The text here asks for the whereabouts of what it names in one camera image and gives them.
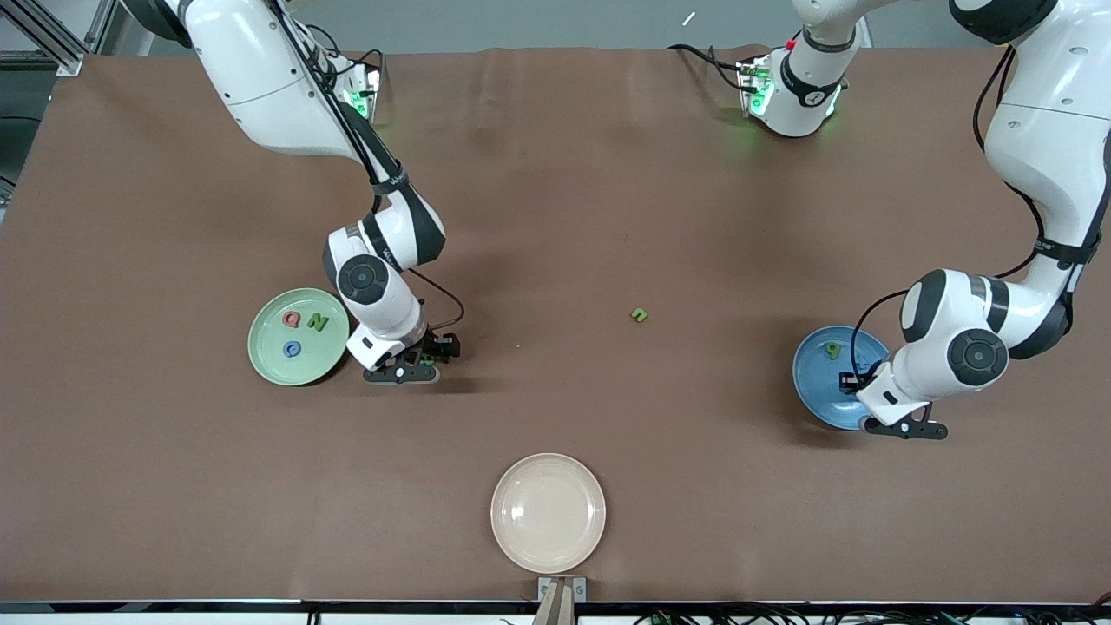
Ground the beige plate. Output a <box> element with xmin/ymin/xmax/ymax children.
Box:
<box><xmin>490</xmin><ymin>453</ymin><xmax>607</xmax><ymax>575</ymax></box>

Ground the light green plate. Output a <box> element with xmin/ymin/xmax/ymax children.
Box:
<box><xmin>247</xmin><ymin>288</ymin><xmax>352</xmax><ymax>387</ymax></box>

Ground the black left arm base cable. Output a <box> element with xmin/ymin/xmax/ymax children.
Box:
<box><xmin>668</xmin><ymin>43</ymin><xmax>747</xmax><ymax>92</ymax></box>

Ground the cable bundle below table edge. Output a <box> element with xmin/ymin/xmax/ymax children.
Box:
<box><xmin>634</xmin><ymin>603</ymin><xmax>1111</xmax><ymax>625</ymax></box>

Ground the black arm wrist cable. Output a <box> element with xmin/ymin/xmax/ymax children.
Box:
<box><xmin>271</xmin><ymin>0</ymin><xmax>466</xmax><ymax>339</ymax></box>
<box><xmin>851</xmin><ymin>48</ymin><xmax>1047</xmax><ymax>387</ymax></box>

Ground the blue plate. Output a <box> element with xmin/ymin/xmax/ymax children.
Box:
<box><xmin>792</xmin><ymin>326</ymin><xmax>893</xmax><ymax>431</ymax></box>

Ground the brown table mat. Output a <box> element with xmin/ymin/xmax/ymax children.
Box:
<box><xmin>0</xmin><ymin>45</ymin><xmax>1111</xmax><ymax>604</ymax></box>

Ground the aluminium frame profile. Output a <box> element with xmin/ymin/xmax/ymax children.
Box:
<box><xmin>0</xmin><ymin>0</ymin><xmax>118</xmax><ymax>77</ymax></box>

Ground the black right arm wrist cable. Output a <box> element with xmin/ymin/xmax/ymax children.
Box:
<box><xmin>271</xmin><ymin>0</ymin><xmax>466</xmax><ymax>339</ymax></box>

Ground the black left arm wrist cable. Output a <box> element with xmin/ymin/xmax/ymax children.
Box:
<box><xmin>851</xmin><ymin>48</ymin><xmax>1047</xmax><ymax>387</ymax></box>

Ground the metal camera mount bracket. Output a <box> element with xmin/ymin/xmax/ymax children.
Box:
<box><xmin>531</xmin><ymin>576</ymin><xmax>587</xmax><ymax>625</ymax></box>

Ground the black arm base cable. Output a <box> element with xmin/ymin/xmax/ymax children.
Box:
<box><xmin>668</xmin><ymin>43</ymin><xmax>747</xmax><ymax>92</ymax></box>
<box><xmin>334</xmin><ymin>43</ymin><xmax>385</xmax><ymax>88</ymax></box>

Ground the black right arm base cable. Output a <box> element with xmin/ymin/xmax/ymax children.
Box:
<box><xmin>334</xmin><ymin>43</ymin><xmax>385</xmax><ymax>88</ymax></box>

